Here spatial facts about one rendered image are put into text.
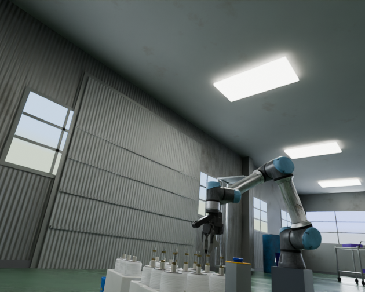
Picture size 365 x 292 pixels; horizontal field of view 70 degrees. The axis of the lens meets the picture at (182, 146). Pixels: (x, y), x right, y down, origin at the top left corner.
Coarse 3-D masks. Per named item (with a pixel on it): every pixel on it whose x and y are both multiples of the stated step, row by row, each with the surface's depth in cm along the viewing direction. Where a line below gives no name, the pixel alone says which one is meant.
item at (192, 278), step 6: (192, 276) 106; (198, 276) 106; (204, 276) 107; (192, 282) 106; (198, 282) 105; (204, 282) 106; (186, 288) 108; (192, 288) 105; (198, 288) 104; (204, 288) 105
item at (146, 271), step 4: (144, 268) 123; (148, 268) 121; (152, 268) 121; (144, 272) 122; (148, 272) 121; (144, 276) 121; (148, 276) 120; (144, 280) 120; (148, 280) 119; (148, 284) 119
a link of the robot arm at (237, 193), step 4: (224, 188) 140; (228, 188) 141; (224, 192) 138; (228, 192) 139; (232, 192) 140; (236, 192) 140; (240, 192) 142; (224, 196) 138; (228, 196) 139; (232, 196) 139; (236, 196) 140; (240, 196) 141; (220, 200) 141; (224, 200) 140; (228, 200) 140; (232, 200) 140; (236, 200) 140
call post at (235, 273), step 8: (232, 264) 99; (240, 264) 98; (248, 264) 99; (232, 272) 98; (240, 272) 97; (248, 272) 98; (232, 280) 97; (240, 280) 96; (248, 280) 97; (232, 288) 96; (240, 288) 95; (248, 288) 96
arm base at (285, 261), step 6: (282, 252) 155; (288, 252) 152; (294, 252) 151; (300, 252) 152; (282, 258) 153; (288, 258) 150; (294, 258) 149; (300, 258) 150; (282, 264) 151; (288, 264) 148; (294, 264) 147; (300, 264) 147
